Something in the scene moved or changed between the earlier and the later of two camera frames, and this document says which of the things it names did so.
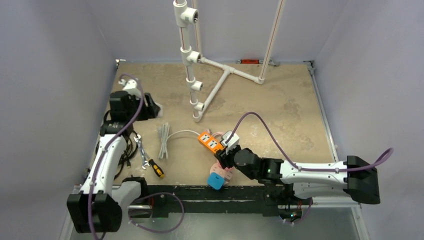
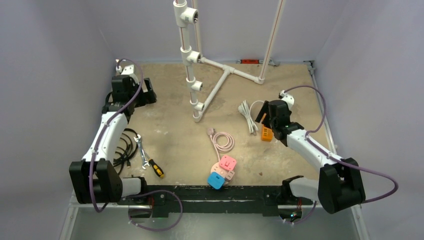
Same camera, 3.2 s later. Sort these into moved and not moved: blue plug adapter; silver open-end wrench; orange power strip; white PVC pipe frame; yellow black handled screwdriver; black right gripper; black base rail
Moved: black right gripper; orange power strip
Not moved: blue plug adapter; black base rail; white PVC pipe frame; silver open-end wrench; yellow black handled screwdriver
